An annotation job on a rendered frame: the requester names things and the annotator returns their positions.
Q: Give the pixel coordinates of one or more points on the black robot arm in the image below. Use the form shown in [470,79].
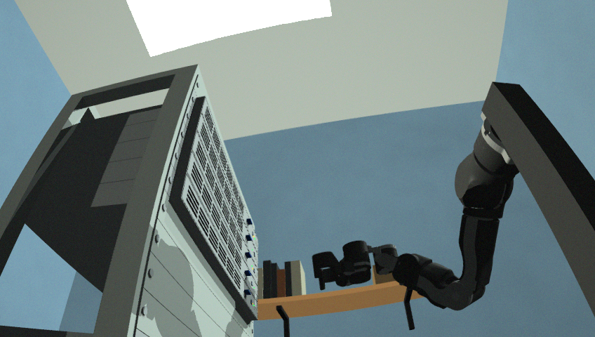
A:
[481,181]

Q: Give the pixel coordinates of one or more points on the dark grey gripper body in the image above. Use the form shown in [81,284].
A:
[358,252]

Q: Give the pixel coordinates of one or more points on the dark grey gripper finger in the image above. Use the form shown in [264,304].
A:
[327,259]
[327,275]

